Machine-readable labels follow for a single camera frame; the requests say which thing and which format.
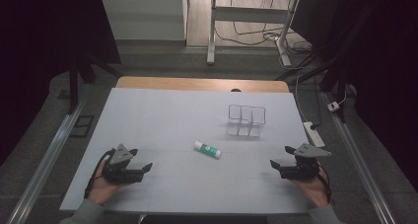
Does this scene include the person's left hand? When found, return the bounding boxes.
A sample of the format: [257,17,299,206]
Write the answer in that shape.
[88,158,123,206]

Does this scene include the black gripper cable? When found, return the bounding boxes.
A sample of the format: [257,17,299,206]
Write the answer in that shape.
[83,147,116,199]
[315,163,332,204]

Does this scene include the white power strip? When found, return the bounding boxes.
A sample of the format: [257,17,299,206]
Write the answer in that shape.
[302,120,326,149]

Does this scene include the person's right hand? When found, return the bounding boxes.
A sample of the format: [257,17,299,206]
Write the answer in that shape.
[290,166,331,209]

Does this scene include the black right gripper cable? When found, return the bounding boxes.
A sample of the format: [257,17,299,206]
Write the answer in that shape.
[315,163,332,204]

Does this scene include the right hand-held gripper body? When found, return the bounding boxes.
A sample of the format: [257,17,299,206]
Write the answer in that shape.
[279,142,333,181]

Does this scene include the aluminium rail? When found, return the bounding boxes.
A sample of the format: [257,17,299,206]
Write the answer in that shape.
[5,98,87,224]
[322,91,397,224]

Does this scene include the clear plastic organizer box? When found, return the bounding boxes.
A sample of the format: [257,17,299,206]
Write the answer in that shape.
[226,104,267,138]

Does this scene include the black floor plate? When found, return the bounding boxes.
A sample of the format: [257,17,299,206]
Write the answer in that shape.
[69,114,96,139]

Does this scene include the white desk frame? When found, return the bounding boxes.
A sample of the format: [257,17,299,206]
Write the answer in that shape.
[206,0,302,68]

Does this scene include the black stand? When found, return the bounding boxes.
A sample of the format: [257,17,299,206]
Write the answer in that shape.
[66,54,124,115]
[275,54,350,123]

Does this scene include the white cabinet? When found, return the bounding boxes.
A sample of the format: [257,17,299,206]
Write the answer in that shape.
[99,0,189,41]

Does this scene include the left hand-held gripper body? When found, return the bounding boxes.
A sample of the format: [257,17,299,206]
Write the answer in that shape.
[101,143,146,186]

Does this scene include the white and green glue stick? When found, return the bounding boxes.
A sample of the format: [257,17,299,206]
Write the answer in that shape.
[192,140,223,160]

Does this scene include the white table cover sheet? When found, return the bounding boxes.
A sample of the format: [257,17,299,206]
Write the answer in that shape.
[59,87,316,216]

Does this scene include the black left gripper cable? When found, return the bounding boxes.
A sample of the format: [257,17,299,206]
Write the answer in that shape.
[83,147,116,199]

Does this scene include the black floor cable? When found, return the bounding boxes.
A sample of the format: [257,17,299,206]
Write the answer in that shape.
[214,0,314,54]

